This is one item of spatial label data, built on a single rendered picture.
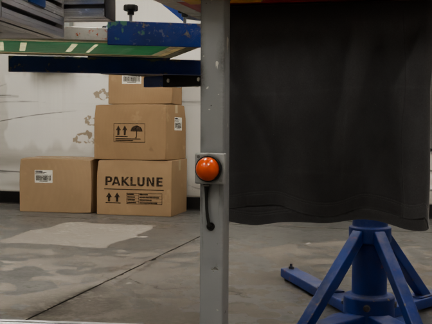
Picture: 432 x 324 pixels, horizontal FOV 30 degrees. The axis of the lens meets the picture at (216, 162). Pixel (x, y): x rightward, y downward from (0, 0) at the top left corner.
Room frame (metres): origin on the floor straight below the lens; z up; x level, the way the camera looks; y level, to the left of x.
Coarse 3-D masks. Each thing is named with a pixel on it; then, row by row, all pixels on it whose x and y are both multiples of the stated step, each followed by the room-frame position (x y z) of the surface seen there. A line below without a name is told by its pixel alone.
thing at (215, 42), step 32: (192, 0) 1.34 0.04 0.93; (224, 0) 1.30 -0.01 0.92; (256, 0) 1.34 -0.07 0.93; (224, 32) 1.30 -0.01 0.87; (224, 64) 1.30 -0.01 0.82; (224, 96) 1.30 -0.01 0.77; (224, 128) 1.30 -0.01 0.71; (224, 160) 1.28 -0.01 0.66; (224, 192) 1.30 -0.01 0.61; (224, 224) 1.30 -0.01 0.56; (224, 256) 1.31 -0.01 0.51; (224, 288) 1.31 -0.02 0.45; (224, 320) 1.31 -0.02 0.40
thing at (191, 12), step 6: (156, 0) 1.53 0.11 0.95; (162, 0) 1.53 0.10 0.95; (168, 0) 1.53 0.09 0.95; (174, 0) 1.53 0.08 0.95; (180, 0) 1.53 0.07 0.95; (174, 6) 1.62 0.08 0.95; (180, 6) 1.62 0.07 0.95; (186, 6) 1.62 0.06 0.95; (186, 12) 1.70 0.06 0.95; (192, 12) 1.70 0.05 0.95; (198, 12) 1.70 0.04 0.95; (198, 18) 1.80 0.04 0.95
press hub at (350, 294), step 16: (352, 224) 2.85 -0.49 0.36; (368, 224) 2.79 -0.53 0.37; (384, 224) 2.80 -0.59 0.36; (368, 240) 2.78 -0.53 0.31; (368, 256) 2.79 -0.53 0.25; (352, 272) 2.84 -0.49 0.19; (368, 272) 2.79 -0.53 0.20; (384, 272) 2.81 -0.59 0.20; (352, 288) 2.84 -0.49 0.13; (368, 288) 2.79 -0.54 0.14; (384, 288) 2.81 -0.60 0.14; (352, 304) 2.79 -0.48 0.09; (368, 304) 2.76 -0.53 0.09; (384, 304) 2.77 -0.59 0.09; (400, 320) 2.86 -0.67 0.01
